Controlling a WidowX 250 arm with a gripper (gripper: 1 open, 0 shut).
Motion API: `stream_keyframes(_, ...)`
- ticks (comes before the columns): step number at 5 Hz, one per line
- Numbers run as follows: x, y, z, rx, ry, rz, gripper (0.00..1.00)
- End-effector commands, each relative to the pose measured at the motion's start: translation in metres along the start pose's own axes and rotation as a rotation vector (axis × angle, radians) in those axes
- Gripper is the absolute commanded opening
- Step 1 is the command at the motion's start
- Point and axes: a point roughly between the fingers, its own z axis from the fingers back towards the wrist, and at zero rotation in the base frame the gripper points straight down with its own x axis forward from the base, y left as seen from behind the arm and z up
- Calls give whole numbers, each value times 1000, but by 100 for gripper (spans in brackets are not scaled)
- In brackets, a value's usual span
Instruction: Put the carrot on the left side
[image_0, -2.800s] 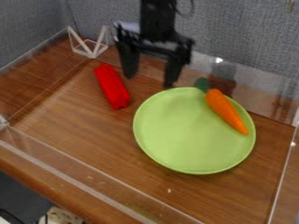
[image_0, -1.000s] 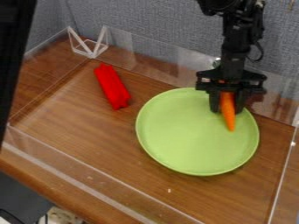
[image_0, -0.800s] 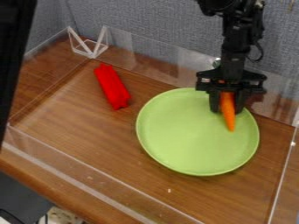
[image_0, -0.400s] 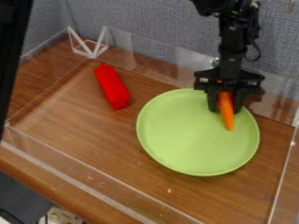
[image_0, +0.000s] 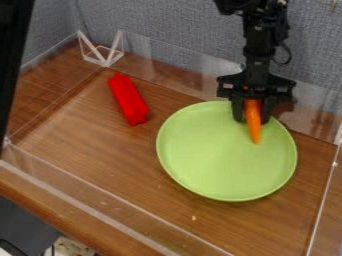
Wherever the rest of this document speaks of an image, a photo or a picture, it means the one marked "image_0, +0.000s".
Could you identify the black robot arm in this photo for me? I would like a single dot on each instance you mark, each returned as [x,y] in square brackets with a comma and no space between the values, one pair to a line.
[265,31]

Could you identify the dark foreground post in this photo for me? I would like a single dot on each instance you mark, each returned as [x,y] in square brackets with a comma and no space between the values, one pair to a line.
[15,18]

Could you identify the orange toy carrot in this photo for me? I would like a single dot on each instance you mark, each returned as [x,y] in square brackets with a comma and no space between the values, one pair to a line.
[253,118]

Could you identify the green round plate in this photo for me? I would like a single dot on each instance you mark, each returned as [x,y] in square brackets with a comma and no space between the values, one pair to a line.
[209,155]

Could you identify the clear acrylic enclosure wall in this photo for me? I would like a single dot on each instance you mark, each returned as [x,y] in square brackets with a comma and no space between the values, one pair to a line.
[83,169]

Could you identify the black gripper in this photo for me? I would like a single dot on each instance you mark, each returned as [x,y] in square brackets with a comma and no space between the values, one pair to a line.
[233,86]

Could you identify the red folded cloth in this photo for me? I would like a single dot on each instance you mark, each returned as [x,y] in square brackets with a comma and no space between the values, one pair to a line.
[128,98]

